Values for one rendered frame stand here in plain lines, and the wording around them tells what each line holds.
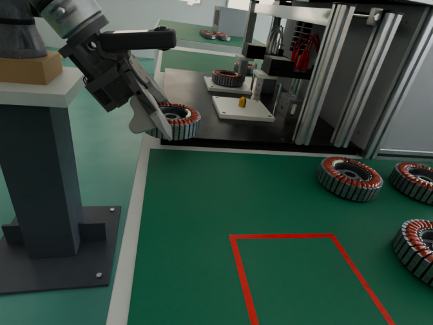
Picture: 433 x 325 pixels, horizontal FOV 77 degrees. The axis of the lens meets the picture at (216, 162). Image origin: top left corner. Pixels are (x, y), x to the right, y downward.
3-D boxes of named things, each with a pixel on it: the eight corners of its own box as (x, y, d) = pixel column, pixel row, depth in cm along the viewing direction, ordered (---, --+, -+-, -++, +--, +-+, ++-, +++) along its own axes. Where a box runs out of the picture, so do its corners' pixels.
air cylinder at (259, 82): (260, 92, 97) (263, 77, 94) (254, 86, 103) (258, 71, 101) (273, 93, 98) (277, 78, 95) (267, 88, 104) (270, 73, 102)
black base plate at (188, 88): (160, 145, 58) (160, 135, 56) (164, 73, 112) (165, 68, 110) (355, 155, 67) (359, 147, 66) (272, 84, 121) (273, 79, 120)
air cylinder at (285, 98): (284, 118, 77) (290, 99, 74) (276, 109, 83) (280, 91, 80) (301, 119, 78) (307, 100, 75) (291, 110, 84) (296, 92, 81)
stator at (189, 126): (136, 140, 46) (136, 120, 45) (142, 115, 56) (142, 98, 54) (202, 144, 49) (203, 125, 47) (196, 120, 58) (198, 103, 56)
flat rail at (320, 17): (334, 27, 51) (339, 9, 50) (250, 12, 104) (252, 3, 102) (339, 28, 52) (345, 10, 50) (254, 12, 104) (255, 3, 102)
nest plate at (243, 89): (208, 90, 90) (208, 87, 90) (203, 79, 103) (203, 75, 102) (251, 95, 93) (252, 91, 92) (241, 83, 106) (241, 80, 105)
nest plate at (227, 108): (219, 118, 70) (220, 113, 69) (211, 99, 82) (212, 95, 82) (274, 122, 73) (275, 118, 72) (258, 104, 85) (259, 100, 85)
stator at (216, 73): (212, 85, 92) (213, 74, 90) (210, 77, 101) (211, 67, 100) (244, 89, 93) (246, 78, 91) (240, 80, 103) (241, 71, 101)
